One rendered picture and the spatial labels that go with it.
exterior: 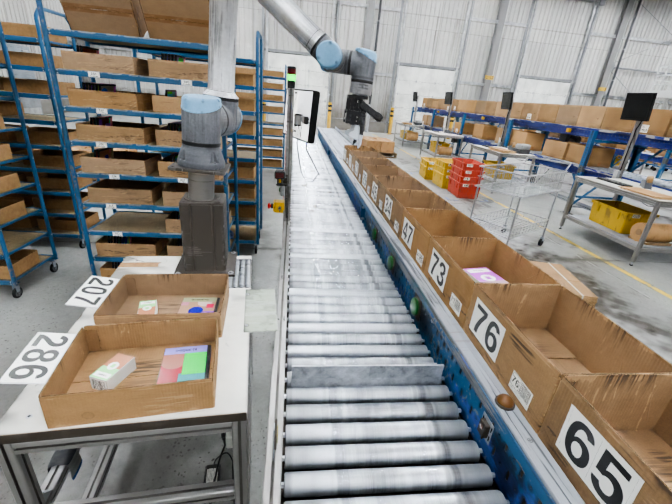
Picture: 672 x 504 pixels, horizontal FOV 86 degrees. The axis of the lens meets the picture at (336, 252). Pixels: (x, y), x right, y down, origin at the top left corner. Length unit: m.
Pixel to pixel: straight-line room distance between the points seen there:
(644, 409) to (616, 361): 0.15
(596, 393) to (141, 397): 1.04
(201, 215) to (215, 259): 0.21
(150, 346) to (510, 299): 1.14
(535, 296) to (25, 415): 1.44
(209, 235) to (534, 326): 1.30
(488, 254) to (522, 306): 0.40
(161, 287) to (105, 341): 0.34
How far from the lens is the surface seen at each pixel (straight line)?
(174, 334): 1.29
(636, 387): 1.05
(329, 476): 0.96
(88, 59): 2.80
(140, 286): 1.59
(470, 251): 1.60
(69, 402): 1.11
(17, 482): 1.35
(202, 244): 1.69
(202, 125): 1.58
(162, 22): 2.75
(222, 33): 1.75
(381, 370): 1.15
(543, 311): 1.36
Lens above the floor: 1.53
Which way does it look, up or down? 23 degrees down
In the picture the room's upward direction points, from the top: 5 degrees clockwise
